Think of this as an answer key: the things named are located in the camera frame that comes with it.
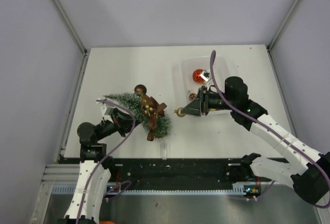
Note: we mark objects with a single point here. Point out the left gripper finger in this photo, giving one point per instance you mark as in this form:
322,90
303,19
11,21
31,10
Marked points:
121,116
125,127

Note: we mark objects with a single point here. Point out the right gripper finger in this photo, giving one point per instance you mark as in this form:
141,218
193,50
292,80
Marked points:
194,108
201,93

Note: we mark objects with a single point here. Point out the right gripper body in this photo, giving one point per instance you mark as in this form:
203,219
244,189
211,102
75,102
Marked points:
215,101

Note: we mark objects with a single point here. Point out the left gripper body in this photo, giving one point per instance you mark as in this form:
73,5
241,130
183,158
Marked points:
106,128

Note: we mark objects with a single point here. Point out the red glitter bauble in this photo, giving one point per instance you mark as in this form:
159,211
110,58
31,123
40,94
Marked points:
197,76

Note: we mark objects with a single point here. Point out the small green christmas tree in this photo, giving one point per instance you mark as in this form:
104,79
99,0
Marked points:
132,102

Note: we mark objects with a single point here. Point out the brown and gold ornament garland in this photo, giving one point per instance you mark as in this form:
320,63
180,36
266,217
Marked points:
152,110

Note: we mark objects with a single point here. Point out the matte brown bauble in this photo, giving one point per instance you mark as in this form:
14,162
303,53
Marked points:
140,88

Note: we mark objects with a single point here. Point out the brown pine cone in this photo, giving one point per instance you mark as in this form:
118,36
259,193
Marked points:
192,96

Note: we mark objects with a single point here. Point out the gold bauble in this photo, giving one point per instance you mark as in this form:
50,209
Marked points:
179,112

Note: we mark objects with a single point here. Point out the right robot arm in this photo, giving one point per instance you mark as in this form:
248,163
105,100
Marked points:
306,170

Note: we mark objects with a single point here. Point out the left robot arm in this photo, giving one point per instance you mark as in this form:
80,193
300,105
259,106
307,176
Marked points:
96,164

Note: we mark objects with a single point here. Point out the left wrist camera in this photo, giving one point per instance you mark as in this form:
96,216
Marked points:
106,109

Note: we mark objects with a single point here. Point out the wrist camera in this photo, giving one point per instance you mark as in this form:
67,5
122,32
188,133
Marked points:
106,109
205,75

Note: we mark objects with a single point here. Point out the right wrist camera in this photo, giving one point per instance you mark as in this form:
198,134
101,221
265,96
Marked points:
205,75

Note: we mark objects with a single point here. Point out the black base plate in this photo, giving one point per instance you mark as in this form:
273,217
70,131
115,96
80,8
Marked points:
182,184

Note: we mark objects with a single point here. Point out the aluminium frame rail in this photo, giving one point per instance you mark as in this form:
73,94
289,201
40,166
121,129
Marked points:
59,173

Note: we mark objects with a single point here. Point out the white cable duct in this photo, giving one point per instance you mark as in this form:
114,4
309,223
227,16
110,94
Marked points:
237,190

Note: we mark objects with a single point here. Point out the right aluminium corner post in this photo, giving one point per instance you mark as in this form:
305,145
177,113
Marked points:
284,23

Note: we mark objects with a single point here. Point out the aluminium corner post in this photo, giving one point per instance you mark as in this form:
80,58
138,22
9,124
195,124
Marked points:
69,26
284,23

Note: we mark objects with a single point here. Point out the left aluminium corner post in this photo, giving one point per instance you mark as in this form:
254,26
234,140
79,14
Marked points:
69,26

